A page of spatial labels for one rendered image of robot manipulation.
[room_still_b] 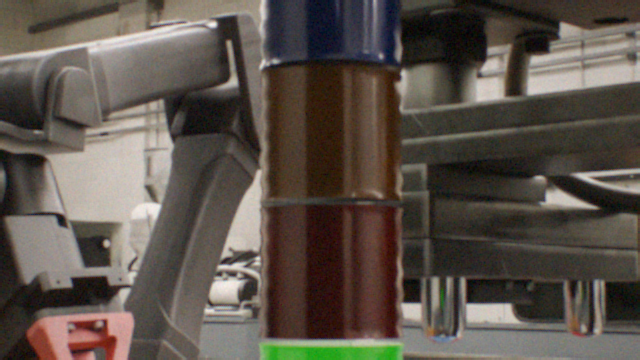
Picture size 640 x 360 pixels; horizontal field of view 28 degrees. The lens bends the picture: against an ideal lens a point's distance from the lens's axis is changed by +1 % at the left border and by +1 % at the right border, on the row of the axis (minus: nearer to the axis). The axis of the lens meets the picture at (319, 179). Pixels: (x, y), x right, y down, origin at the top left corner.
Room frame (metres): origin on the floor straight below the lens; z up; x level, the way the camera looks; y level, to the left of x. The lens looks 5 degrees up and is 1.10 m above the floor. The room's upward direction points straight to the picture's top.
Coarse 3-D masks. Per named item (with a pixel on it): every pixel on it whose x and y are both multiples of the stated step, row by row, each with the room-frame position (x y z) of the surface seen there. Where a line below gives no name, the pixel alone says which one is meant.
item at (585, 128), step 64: (448, 64) 0.60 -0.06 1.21; (448, 128) 0.56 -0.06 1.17; (512, 128) 0.54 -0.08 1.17; (576, 128) 0.52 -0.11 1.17; (448, 192) 0.57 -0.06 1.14; (512, 192) 0.61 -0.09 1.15; (448, 256) 0.54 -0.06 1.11; (512, 256) 0.57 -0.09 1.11; (576, 256) 0.62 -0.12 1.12; (448, 320) 0.55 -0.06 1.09; (576, 320) 0.64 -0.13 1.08
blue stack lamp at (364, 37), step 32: (288, 0) 0.32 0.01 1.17; (320, 0) 0.31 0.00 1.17; (352, 0) 0.31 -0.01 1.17; (384, 0) 0.32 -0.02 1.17; (288, 32) 0.32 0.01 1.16; (320, 32) 0.31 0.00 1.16; (352, 32) 0.31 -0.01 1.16; (384, 32) 0.32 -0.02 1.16; (288, 64) 0.32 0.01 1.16; (320, 64) 0.32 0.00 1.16; (352, 64) 0.32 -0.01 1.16; (384, 64) 0.32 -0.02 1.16
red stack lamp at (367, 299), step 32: (288, 224) 0.32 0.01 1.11; (320, 224) 0.31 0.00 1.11; (352, 224) 0.31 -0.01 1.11; (384, 224) 0.32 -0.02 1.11; (288, 256) 0.32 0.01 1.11; (320, 256) 0.31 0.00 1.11; (352, 256) 0.31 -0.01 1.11; (384, 256) 0.32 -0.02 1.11; (288, 288) 0.32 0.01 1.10; (320, 288) 0.31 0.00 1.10; (352, 288) 0.31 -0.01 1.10; (384, 288) 0.32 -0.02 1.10; (288, 320) 0.32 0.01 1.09; (320, 320) 0.31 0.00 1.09; (352, 320) 0.31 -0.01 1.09; (384, 320) 0.32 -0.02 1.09
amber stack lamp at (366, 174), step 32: (288, 96) 0.32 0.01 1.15; (320, 96) 0.31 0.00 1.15; (352, 96) 0.31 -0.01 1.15; (384, 96) 0.32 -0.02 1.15; (288, 128) 0.32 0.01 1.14; (320, 128) 0.31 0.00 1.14; (352, 128) 0.31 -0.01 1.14; (384, 128) 0.32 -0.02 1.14; (288, 160) 0.32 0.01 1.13; (320, 160) 0.31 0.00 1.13; (352, 160) 0.31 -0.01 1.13; (384, 160) 0.32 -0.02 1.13; (288, 192) 0.32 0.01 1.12; (320, 192) 0.31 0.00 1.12; (352, 192) 0.31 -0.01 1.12; (384, 192) 0.32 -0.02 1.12
